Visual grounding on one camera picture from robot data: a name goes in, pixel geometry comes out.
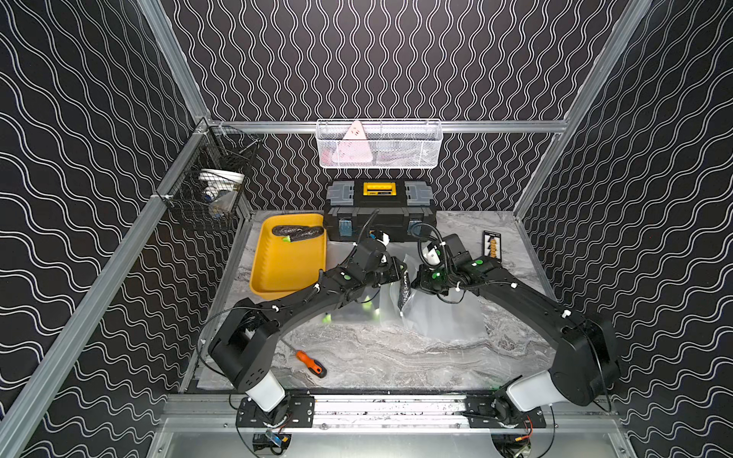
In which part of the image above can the black wire corner basket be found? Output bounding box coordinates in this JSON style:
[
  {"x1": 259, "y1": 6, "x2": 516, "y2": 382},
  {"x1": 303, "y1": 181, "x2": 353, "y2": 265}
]
[{"x1": 162, "y1": 124, "x2": 265, "y2": 233}]

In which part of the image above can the pink triangular card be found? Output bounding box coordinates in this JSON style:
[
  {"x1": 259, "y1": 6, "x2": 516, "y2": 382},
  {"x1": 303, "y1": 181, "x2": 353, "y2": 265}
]
[{"x1": 332, "y1": 120, "x2": 374, "y2": 168}]

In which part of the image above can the white wire wall basket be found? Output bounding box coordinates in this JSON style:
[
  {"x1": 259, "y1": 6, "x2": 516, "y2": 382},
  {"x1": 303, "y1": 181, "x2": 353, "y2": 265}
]
[{"x1": 315, "y1": 118, "x2": 444, "y2": 170}]

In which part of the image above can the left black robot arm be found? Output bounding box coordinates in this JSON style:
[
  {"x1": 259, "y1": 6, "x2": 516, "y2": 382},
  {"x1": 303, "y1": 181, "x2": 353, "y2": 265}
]
[{"x1": 208, "y1": 231, "x2": 404, "y2": 412}]

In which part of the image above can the clear plastic bag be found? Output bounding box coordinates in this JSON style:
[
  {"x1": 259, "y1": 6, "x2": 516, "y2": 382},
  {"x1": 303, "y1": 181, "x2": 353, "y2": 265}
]
[
  {"x1": 378, "y1": 249, "x2": 423, "y2": 328},
  {"x1": 394, "y1": 279, "x2": 551, "y2": 373}
]

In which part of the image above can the white tape roll in basket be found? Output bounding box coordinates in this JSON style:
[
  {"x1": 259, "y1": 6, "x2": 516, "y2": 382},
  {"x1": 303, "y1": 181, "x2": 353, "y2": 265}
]
[{"x1": 199, "y1": 169, "x2": 244, "y2": 202}]

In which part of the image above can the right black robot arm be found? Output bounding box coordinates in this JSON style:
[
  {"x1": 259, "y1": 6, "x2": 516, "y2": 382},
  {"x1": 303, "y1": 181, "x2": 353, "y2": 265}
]
[{"x1": 412, "y1": 234, "x2": 620, "y2": 422}]

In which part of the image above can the yellow plastic tray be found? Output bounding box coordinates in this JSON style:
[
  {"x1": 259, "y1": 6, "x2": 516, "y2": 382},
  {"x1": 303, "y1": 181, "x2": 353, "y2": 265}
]
[{"x1": 249, "y1": 213, "x2": 328, "y2": 300}]

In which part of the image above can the black yellow toolbox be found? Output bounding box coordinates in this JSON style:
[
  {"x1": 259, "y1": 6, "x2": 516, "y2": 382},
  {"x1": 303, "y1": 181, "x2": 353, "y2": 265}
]
[{"x1": 324, "y1": 179, "x2": 437, "y2": 242}]

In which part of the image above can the clear zip-top bag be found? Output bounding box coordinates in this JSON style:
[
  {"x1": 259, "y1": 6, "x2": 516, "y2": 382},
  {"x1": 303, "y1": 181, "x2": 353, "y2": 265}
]
[{"x1": 319, "y1": 242, "x2": 380, "y2": 324}]

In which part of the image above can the orange handled screwdriver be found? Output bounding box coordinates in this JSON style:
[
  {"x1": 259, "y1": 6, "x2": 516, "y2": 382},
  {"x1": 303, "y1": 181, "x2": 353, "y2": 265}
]
[{"x1": 281, "y1": 340, "x2": 328, "y2": 379}]

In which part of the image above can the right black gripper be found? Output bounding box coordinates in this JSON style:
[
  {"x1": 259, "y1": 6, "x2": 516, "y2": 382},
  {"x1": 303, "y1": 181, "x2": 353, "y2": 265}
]
[{"x1": 407, "y1": 264, "x2": 454, "y2": 294}]

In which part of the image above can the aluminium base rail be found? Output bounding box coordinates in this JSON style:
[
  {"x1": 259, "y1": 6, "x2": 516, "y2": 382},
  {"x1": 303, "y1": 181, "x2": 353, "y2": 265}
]
[{"x1": 158, "y1": 391, "x2": 618, "y2": 435}]

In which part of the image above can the black phone with orange screen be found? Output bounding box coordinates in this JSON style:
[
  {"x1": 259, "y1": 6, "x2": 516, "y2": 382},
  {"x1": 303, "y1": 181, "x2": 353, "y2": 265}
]
[{"x1": 482, "y1": 230, "x2": 502, "y2": 263}]

